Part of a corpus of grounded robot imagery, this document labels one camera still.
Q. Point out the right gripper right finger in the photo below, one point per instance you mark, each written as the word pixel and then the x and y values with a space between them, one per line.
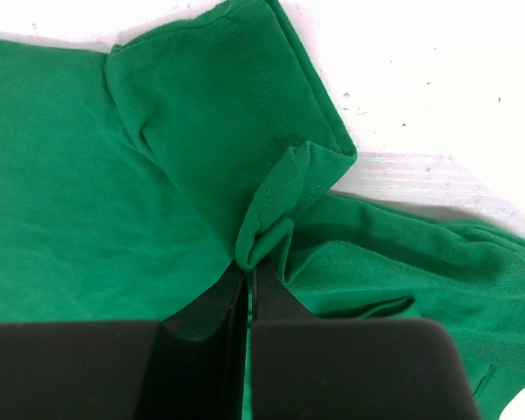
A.
pixel 306 367

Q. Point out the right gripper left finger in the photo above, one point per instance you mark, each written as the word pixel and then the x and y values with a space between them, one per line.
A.
pixel 188 366

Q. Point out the green t-shirt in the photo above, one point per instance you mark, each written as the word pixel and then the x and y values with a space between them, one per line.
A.
pixel 130 180

